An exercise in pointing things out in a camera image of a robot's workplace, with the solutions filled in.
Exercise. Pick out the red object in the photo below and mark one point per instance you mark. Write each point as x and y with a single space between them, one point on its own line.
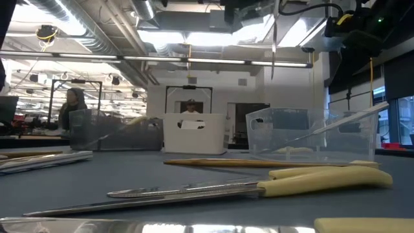
393 145

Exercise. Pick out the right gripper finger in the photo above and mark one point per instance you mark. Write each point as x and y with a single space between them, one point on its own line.
363 42

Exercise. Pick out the white plastic bin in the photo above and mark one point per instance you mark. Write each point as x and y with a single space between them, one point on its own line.
194 139

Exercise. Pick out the black rig frame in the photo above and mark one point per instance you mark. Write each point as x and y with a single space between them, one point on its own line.
189 87
77 81

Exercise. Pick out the wooden spoon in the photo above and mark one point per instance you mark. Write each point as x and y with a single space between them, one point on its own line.
242 162

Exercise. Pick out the clear plastic bin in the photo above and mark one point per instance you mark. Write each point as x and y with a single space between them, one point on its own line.
275 129

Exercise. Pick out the grey rectangular ceiling duct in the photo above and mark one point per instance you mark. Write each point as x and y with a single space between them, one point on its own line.
304 35

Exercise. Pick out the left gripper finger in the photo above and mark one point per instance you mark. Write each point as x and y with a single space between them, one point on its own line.
234 11

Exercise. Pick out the dark background monitor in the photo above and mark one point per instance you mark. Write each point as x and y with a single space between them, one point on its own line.
8 110

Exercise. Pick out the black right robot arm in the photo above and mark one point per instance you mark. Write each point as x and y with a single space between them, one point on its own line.
398 13

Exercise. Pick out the person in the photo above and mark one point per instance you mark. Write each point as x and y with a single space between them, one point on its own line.
72 110
191 108

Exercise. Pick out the silver round ceiling duct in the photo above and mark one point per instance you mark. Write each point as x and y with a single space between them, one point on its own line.
97 35

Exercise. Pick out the wooden utensil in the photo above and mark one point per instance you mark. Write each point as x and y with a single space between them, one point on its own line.
29 154

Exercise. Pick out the blue-grey table mat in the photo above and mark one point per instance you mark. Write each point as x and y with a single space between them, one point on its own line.
129 174

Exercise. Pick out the smoky dark plastic bin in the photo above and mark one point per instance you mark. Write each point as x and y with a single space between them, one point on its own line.
97 136

